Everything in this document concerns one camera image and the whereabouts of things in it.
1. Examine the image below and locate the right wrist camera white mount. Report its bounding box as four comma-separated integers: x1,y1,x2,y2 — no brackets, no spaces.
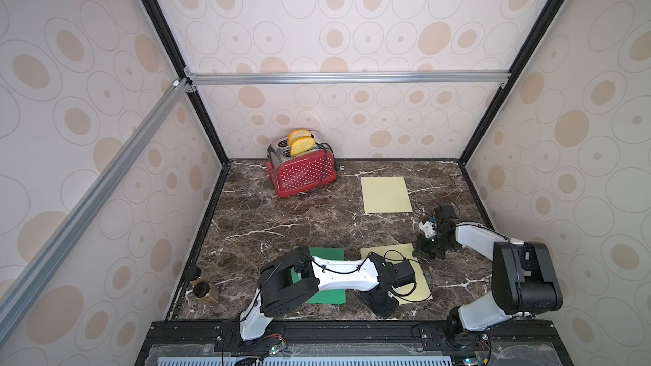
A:
419,220,437,240

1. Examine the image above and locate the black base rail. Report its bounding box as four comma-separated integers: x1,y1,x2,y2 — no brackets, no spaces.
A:
135,320,572,365

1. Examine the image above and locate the brown spice jar front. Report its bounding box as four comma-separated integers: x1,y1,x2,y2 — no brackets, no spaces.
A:
193,281,218,305

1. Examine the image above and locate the black toaster power cord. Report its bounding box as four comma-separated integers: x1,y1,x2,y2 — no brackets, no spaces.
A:
314,143,339,184

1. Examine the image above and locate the left diagonal aluminium frame bar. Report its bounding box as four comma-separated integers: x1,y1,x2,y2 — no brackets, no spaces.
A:
1,78,190,345

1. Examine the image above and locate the yellow paper sheet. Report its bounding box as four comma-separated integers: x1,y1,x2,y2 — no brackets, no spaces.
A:
361,176,413,214
360,243,431,305

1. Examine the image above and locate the brown spice jar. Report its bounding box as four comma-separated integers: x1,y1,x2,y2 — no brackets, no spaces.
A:
183,265,207,286
193,281,218,305

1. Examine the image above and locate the yellow toast slice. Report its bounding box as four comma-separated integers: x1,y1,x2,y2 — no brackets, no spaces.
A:
290,137,315,157
288,129,313,146

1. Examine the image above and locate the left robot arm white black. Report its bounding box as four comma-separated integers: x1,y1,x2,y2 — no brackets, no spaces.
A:
239,247,416,341

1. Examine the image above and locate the brown spice jar rear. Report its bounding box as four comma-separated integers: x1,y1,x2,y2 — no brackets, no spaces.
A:
183,265,207,286

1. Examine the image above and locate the yellow toast slice front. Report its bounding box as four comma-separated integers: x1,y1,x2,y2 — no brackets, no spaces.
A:
290,137,315,157

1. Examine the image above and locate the yellow toast slice rear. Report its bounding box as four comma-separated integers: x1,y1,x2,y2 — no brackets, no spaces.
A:
288,129,313,146

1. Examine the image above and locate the red polka dot toaster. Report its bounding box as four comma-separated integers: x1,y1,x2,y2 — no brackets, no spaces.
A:
265,131,337,198

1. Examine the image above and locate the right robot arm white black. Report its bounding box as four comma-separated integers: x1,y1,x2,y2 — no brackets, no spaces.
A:
415,205,563,349

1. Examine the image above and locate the horizontal aluminium frame bar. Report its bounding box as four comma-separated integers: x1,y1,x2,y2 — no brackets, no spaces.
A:
189,70,511,86

